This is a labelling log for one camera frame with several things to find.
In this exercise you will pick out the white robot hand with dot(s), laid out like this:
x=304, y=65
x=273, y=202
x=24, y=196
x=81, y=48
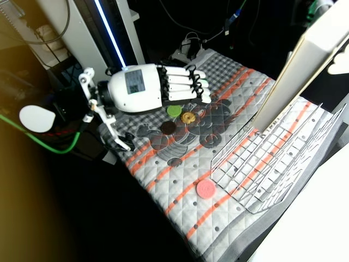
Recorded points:
x=136, y=90
x=340, y=62

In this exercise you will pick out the beige paperback book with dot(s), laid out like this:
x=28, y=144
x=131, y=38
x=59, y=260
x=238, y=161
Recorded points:
x=286, y=90

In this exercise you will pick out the green toy sandwich cookie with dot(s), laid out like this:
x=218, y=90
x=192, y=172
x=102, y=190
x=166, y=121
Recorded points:
x=174, y=110

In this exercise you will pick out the brown toy sandwich cookie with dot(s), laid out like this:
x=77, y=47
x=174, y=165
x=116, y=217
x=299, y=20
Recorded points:
x=168, y=127

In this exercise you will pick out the yellow toy butter cookie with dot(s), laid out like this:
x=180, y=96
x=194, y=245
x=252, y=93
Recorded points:
x=188, y=117

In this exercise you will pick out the white column with blue light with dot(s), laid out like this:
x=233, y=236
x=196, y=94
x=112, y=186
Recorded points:
x=81, y=32

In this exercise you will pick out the grey quilt with bear print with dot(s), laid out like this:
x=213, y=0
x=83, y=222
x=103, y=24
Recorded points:
x=191, y=163

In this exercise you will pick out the pink toy sandwich cookie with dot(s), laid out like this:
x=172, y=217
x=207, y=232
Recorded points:
x=205, y=189

